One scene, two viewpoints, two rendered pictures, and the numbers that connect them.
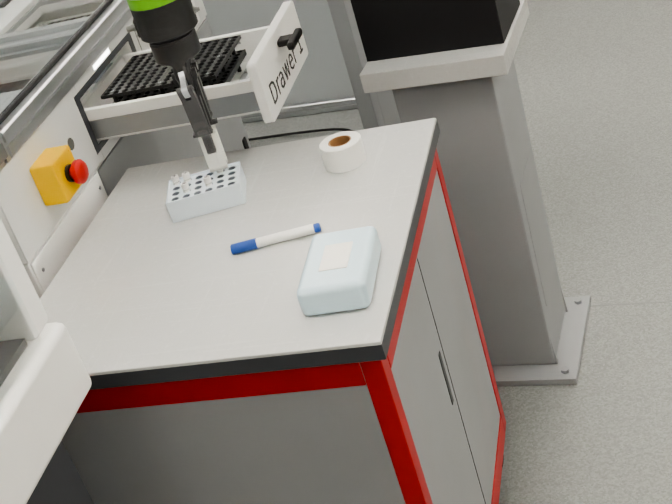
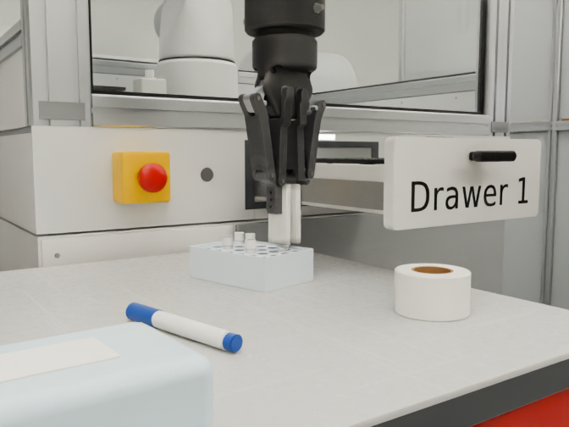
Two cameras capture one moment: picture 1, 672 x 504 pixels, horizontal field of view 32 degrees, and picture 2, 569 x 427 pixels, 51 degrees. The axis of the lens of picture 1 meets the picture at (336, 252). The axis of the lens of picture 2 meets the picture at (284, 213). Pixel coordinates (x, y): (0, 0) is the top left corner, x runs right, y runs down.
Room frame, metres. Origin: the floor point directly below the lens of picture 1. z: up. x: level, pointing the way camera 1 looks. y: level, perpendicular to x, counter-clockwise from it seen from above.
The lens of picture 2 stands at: (1.20, -0.27, 0.91)
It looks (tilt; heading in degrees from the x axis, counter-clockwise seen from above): 6 degrees down; 36
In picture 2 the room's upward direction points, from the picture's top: straight up
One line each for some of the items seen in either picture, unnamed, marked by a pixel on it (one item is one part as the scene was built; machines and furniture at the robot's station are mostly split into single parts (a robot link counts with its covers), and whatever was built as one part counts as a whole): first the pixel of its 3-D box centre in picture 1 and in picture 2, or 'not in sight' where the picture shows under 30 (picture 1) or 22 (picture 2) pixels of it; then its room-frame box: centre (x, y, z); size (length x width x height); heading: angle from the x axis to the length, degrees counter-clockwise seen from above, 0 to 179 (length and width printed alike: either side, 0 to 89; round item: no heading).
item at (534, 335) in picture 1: (484, 200); not in sight; (2.14, -0.33, 0.38); 0.30 x 0.30 x 0.76; 65
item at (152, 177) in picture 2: (76, 172); (151, 177); (1.76, 0.36, 0.88); 0.04 x 0.03 x 0.04; 160
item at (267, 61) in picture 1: (279, 59); (469, 180); (1.98, -0.01, 0.87); 0.29 x 0.02 x 0.11; 160
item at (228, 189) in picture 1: (206, 191); (251, 263); (1.74, 0.17, 0.78); 0.12 x 0.08 x 0.04; 85
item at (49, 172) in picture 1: (58, 175); (142, 176); (1.77, 0.39, 0.88); 0.07 x 0.05 x 0.07; 160
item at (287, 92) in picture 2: (194, 103); (275, 136); (1.75, 0.14, 0.93); 0.04 x 0.01 x 0.11; 85
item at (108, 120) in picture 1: (173, 84); (361, 181); (2.05, 0.19, 0.86); 0.40 x 0.26 x 0.06; 70
